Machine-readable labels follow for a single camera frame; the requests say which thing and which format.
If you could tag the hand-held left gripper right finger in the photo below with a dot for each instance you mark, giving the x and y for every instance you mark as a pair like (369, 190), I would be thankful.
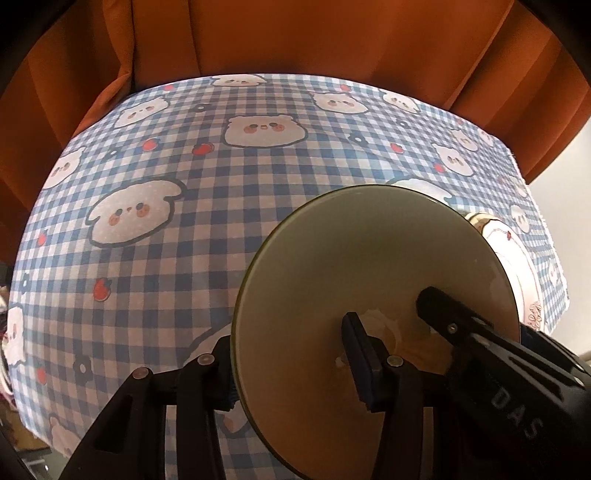
(360, 364)

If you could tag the small red floral plate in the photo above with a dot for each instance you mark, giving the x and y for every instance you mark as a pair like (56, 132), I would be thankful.
(512, 267)

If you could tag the orange brown curtain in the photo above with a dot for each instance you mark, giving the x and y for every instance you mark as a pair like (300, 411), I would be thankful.
(300, 32)

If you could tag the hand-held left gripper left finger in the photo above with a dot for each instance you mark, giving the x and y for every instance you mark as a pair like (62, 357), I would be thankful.
(217, 369)

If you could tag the green leaf print bowl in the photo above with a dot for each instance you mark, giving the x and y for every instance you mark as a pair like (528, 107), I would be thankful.
(369, 258)

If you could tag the blue checked bear tablecloth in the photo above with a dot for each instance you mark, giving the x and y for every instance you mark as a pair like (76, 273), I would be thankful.
(207, 207)

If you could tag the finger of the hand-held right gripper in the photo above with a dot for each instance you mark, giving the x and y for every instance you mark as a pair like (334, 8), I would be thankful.
(457, 323)
(549, 348)

